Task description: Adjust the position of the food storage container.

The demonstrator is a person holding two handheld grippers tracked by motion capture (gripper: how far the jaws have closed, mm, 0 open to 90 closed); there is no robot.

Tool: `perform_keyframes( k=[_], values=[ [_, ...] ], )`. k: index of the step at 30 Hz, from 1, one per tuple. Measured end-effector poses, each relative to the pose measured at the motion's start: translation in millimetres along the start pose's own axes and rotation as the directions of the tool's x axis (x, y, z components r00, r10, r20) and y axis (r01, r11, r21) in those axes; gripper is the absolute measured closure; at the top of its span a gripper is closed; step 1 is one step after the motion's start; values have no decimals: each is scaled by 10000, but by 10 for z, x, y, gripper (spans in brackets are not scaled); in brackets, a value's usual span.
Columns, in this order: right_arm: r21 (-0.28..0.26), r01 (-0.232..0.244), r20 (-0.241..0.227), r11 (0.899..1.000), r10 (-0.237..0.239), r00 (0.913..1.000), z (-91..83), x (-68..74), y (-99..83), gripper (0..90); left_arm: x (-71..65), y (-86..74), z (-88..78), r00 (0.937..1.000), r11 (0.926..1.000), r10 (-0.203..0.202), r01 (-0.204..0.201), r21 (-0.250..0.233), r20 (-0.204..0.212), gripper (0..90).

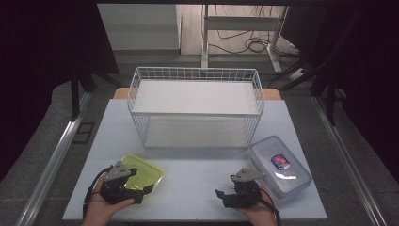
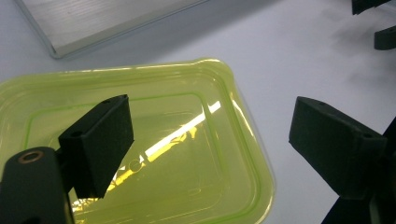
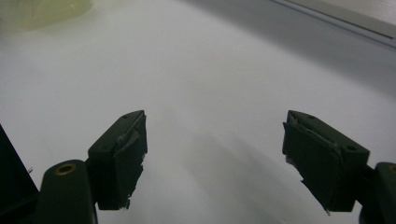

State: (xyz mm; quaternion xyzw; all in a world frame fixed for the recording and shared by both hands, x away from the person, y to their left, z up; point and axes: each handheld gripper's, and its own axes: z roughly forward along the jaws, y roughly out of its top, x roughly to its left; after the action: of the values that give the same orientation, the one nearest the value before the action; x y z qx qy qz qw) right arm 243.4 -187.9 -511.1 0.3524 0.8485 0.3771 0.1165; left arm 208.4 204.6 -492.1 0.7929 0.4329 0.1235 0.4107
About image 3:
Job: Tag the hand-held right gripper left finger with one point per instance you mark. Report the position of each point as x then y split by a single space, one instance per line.
106 161

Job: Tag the grey flat board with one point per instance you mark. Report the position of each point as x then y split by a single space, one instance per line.
351 15

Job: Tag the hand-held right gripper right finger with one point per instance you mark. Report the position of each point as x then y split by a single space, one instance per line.
323 161

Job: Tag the clear plastic container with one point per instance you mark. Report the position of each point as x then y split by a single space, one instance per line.
40 12

